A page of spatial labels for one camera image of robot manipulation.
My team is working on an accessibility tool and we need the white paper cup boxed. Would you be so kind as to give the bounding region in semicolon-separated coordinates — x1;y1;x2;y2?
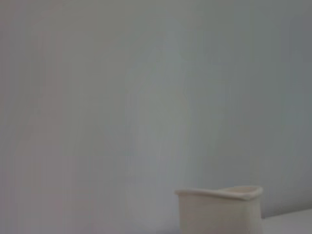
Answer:
174;185;264;234

